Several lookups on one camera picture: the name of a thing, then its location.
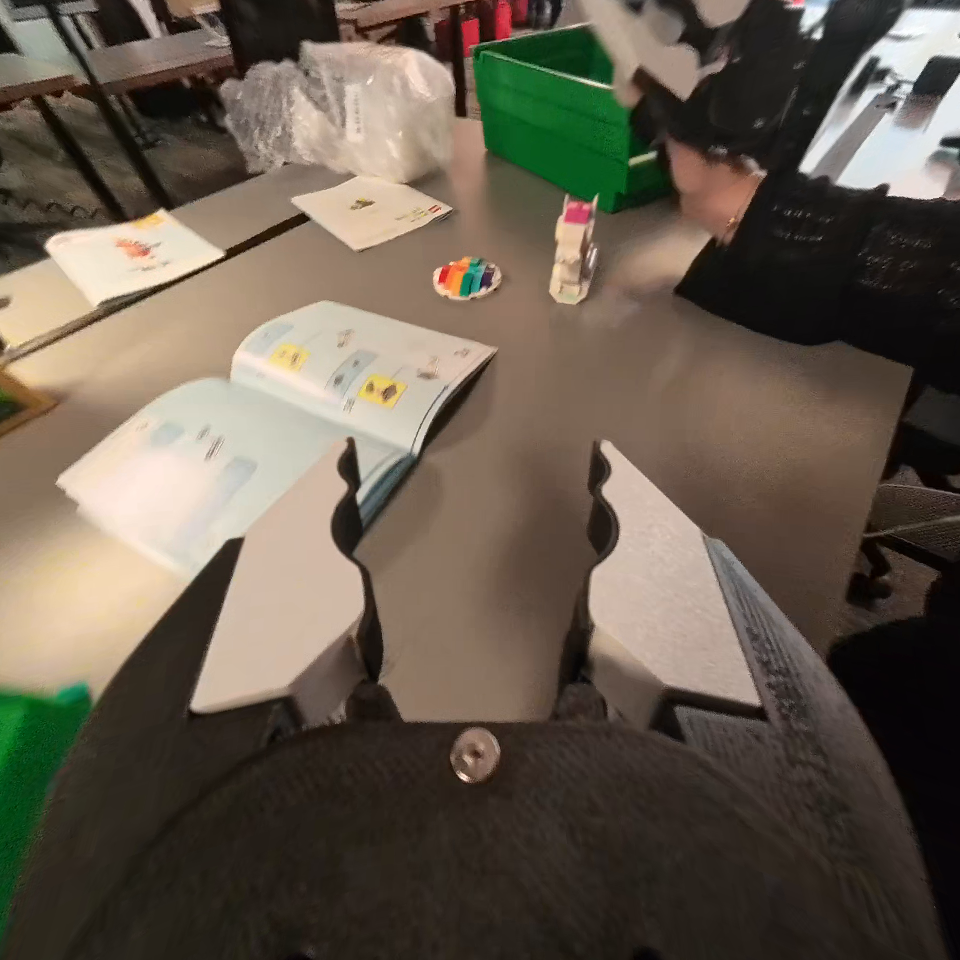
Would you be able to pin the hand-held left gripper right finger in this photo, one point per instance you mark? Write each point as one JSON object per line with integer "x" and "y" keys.
{"x": 660, "y": 600}

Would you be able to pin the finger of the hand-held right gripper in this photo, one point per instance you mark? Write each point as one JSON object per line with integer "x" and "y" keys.
{"x": 615, "y": 45}
{"x": 682, "y": 79}

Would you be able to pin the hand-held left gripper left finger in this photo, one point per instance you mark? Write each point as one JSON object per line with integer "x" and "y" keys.
{"x": 285, "y": 600}

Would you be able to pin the white lego unicorn figure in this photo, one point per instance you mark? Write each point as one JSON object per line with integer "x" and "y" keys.
{"x": 574, "y": 255}

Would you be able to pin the person's right forearm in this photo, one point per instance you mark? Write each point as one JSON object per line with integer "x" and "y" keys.
{"x": 840, "y": 277}

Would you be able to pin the round rainbow lego plate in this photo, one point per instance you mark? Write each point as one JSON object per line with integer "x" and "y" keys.
{"x": 467, "y": 279}

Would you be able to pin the red containers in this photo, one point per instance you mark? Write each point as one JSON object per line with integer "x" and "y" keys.
{"x": 480, "y": 26}

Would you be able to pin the white table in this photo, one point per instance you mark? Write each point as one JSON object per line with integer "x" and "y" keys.
{"x": 885, "y": 112}

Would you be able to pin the open light blue instruction booklet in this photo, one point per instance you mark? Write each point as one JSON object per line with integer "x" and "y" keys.
{"x": 247, "y": 435}

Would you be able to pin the black office chair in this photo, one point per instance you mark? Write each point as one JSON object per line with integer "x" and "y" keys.
{"x": 915, "y": 525}

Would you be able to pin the clear plastic bubble wrap bags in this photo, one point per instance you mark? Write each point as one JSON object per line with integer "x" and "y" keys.
{"x": 352, "y": 105}

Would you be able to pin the white booklet with small print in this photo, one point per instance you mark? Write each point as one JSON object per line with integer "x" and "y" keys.
{"x": 367, "y": 210}

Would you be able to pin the white booklet with red picture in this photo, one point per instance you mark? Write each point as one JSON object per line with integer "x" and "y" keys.
{"x": 127, "y": 255}

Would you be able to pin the dark brown table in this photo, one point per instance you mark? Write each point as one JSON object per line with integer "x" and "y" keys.
{"x": 150, "y": 67}

